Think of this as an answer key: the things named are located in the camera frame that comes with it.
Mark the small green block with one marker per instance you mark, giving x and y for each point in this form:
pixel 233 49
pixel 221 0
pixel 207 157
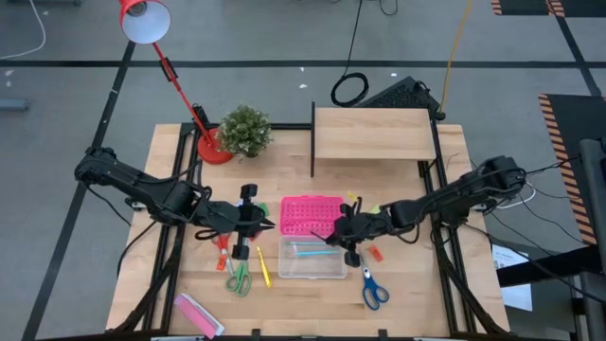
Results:
pixel 263 209

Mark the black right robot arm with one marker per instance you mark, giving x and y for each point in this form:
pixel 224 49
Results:
pixel 454 194

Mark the pale purple sticky notes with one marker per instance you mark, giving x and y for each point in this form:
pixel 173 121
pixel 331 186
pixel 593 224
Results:
pixel 240 203

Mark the small yellow tag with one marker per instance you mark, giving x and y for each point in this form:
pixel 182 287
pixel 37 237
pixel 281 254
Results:
pixel 352 195

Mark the wooden shelf with black frame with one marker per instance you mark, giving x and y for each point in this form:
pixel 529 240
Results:
pixel 374 132

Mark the grey floor block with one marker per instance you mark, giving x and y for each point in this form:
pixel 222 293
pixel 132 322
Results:
pixel 12 104

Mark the yellow marker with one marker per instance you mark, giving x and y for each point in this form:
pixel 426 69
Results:
pixel 264 267

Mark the black mat with orange stripes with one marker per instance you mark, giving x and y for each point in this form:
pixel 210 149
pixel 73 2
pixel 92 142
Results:
pixel 577 118
pixel 521 7

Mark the green sticky notes pad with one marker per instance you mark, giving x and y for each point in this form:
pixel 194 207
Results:
pixel 375 209

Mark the red desk lamp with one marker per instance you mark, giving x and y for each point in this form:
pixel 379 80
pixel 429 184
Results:
pixel 215 149

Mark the pink and clear pencil box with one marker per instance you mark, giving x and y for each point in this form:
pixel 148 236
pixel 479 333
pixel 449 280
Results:
pixel 308 213

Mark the black table frame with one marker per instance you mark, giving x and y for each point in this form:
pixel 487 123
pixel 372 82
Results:
pixel 293 126

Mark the orange eraser with black print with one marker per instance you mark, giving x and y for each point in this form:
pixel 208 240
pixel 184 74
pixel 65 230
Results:
pixel 375 253

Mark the white paper sheets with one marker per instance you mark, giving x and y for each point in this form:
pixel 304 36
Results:
pixel 516 293

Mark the potted green plant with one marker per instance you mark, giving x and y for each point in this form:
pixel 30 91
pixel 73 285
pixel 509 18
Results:
pixel 244 130

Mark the small orange block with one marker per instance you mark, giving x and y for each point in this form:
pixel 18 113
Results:
pixel 221 263

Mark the grey metal post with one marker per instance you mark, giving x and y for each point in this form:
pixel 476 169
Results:
pixel 594 213

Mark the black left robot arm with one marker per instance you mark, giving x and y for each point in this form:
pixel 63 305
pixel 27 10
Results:
pixel 142 189

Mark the pink stapler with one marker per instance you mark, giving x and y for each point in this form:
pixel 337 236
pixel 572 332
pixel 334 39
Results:
pixel 196 315

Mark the black table clamp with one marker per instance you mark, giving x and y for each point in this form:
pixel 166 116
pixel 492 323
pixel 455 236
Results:
pixel 256 335
pixel 382 335

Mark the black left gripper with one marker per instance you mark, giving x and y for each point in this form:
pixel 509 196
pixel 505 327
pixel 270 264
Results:
pixel 227 218

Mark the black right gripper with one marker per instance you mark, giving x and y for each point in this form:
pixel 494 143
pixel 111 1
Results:
pixel 360 225

